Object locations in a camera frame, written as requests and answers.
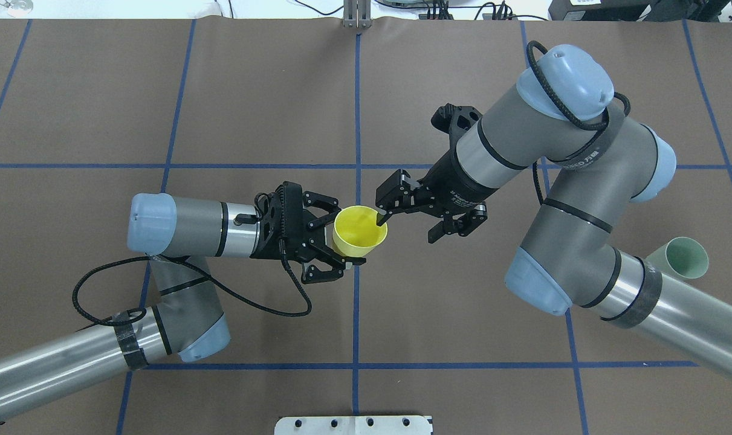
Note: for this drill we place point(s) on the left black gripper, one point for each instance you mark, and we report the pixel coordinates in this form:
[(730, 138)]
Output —
[(297, 236)]

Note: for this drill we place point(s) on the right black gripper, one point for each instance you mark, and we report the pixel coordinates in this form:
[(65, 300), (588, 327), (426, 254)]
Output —
[(449, 179)]

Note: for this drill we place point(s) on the yellow plastic cup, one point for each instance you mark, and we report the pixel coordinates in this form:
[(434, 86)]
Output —
[(356, 232)]

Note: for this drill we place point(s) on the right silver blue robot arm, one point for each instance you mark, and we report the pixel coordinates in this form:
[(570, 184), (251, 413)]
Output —
[(563, 108)]

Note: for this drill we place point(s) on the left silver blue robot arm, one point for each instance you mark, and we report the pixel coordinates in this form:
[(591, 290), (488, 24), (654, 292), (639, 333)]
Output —
[(174, 237)]

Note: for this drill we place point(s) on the green plastic cup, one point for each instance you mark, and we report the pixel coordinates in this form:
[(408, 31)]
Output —
[(682, 258)]

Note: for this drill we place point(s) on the aluminium frame post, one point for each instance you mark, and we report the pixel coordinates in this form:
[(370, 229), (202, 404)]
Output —
[(357, 14)]

